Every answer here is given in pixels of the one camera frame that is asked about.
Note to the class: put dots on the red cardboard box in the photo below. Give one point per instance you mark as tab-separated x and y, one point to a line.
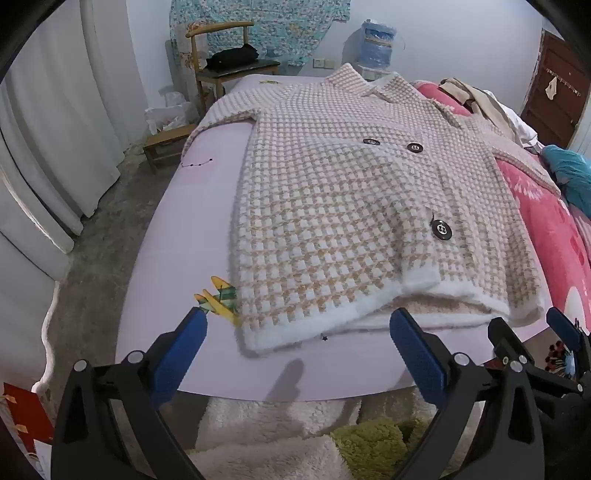
23	410

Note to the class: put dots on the pale hanging cloth item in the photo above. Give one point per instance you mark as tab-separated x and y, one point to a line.
551	88

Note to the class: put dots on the black bag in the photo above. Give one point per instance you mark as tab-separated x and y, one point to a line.
233	56

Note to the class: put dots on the blue water bottle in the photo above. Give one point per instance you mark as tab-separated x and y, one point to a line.
377	46

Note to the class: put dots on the teal cloth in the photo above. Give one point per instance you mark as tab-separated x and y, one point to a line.
572	170

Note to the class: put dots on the brown wooden door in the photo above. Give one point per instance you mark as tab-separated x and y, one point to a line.
558	115

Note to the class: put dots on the white plastic bag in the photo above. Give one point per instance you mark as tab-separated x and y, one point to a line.
173	113

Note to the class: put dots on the small wooden stool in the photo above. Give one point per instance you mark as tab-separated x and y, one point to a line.
166	136

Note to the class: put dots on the white curtain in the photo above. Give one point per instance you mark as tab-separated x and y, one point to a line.
69	115

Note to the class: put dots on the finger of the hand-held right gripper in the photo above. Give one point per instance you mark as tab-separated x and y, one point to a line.
561	323
501	334

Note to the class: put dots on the pink patterned blanket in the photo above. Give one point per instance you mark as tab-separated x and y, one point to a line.
531	217

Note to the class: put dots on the wooden chair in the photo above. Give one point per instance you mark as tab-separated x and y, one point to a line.
196	60

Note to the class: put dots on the white fluffy fabric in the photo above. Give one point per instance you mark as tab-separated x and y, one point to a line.
258	424

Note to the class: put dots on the beige white checkered coat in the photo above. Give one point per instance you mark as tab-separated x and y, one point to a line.
323	207

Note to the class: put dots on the door hook rail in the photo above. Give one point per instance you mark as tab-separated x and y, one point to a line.
570	85

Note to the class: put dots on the white water dispenser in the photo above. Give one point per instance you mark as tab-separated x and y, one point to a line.
369	73

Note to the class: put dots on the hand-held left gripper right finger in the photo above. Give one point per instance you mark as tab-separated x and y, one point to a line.
418	355

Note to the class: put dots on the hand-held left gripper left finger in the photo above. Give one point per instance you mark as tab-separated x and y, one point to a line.
178	355

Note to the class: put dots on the wall socket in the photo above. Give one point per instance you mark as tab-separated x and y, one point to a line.
323	63

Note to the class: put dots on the green fluffy fabric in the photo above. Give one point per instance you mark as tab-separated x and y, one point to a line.
374	443

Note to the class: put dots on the white cloth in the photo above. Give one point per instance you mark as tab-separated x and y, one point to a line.
524	129

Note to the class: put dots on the beige clothes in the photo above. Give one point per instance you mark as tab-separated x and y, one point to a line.
485	104

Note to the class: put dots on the floral wall cloth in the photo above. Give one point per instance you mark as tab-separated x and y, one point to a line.
286	32

